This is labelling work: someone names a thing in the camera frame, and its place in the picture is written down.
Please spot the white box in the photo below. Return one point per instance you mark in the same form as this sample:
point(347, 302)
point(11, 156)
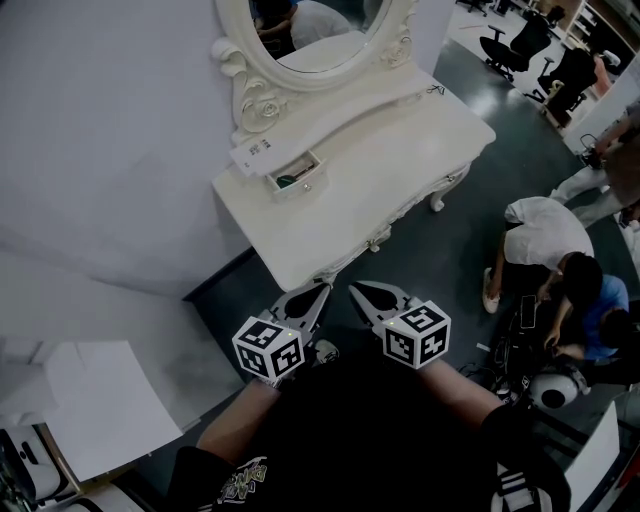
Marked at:
point(110, 410)

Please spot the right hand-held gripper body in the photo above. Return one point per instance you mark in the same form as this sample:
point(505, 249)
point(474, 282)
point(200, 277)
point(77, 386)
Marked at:
point(417, 335)

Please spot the small green round object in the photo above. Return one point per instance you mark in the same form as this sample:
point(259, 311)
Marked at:
point(286, 180)

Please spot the white ornate oval mirror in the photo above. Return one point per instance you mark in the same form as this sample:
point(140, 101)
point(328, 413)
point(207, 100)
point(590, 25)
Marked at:
point(267, 107)

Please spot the white dressing table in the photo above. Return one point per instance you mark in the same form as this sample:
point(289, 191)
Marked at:
point(380, 145)

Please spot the small black clip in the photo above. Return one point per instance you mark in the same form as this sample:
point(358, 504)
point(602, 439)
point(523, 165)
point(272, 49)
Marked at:
point(436, 91)

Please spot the person's right forearm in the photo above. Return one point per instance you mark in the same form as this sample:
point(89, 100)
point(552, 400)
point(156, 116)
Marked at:
point(460, 392)

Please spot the white round device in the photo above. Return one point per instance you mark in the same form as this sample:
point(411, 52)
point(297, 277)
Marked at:
point(555, 392)

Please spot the small white drawer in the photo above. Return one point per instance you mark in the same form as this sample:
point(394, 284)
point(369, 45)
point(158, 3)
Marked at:
point(315, 179)

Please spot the white paper label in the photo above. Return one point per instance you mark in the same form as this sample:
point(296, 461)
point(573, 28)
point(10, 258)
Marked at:
point(252, 155)

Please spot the person's left forearm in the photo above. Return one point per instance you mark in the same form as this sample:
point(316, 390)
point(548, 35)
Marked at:
point(230, 425)

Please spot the white boxy appliance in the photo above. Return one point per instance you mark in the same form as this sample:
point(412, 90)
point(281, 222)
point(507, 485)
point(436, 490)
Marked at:
point(110, 500)
point(35, 470)

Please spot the black office chair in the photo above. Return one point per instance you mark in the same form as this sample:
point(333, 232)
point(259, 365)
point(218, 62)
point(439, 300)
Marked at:
point(575, 75)
point(530, 40)

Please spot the person's white shoe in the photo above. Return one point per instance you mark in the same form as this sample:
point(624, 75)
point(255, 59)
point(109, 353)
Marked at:
point(326, 352)

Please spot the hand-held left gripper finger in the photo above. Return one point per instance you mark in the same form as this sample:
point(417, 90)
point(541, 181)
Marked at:
point(317, 312)
point(295, 300)

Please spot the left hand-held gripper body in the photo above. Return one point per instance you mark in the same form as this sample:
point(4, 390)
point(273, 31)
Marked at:
point(270, 352)

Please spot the person's black shirt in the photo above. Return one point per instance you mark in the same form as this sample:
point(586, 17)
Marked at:
point(360, 430)

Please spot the white flat panel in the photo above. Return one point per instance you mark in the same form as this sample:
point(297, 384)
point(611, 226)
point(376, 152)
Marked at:
point(595, 450)

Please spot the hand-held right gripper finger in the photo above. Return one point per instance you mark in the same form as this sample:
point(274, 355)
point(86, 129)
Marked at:
point(390, 297)
point(365, 310)

